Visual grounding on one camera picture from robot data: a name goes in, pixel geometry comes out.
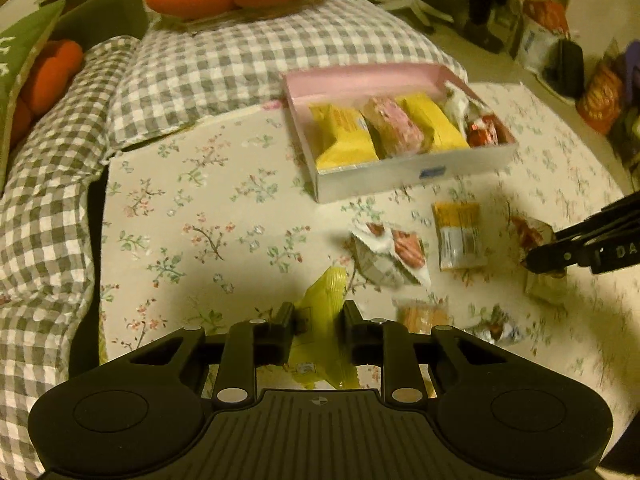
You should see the green snowflake pillow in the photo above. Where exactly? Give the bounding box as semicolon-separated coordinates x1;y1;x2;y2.
0;0;67;191

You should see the yellow and white snack packet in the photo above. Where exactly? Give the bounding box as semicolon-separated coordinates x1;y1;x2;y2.
431;201;488;273

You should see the yellow-green snack packet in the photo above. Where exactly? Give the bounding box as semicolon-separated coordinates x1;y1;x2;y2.
287;266;361;391

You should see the pink cake snack packet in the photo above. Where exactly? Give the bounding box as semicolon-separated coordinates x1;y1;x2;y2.
357;95;431;158

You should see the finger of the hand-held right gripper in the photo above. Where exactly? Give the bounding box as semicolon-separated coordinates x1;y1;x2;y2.
554;199;640;243
520;232;640;277

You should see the pink cardboard box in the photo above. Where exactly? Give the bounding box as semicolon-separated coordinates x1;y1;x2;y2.
281;64;518;205

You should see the red snack packet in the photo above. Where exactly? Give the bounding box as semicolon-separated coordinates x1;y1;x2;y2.
465;112;508;148

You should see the plain yellow snack packet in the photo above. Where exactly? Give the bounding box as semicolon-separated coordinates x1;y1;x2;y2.
397;92;471;153

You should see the orange and white bag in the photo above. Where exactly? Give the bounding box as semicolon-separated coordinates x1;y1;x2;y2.
515;0;571;73

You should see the yellow orange-print snack packet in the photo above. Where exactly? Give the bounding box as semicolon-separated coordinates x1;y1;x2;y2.
307;102;381;171

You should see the large white nut-print packet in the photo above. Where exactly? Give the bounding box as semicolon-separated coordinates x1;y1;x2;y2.
357;230;433;288

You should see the grey white checked blanket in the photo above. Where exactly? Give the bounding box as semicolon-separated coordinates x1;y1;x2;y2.
107;0;468;148
0;35;146;461

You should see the black garment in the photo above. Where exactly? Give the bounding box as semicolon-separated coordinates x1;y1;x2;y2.
450;0;531;53

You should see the silver snack packet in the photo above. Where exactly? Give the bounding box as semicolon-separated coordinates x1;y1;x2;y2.
462;305;523;346

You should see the floral tablecloth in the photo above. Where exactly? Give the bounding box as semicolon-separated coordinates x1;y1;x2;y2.
97;80;640;401

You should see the green sofa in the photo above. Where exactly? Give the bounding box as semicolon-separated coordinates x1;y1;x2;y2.
55;0;151;51

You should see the orange patterned bag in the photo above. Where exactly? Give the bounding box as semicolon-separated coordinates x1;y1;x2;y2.
575;52;631;136

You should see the clear orange cookie packet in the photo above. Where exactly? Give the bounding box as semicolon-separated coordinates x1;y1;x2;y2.
392;297;451;336

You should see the small orange pumpkin cushion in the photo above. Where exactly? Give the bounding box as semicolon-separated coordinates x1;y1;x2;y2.
10;40;85;143

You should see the black bag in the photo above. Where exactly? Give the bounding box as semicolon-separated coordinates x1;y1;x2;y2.
545;39;585;98

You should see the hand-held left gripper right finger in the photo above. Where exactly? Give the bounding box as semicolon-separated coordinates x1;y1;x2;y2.
344;299;508;408

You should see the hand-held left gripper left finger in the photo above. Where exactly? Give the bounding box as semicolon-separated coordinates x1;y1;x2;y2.
127;301;297;408

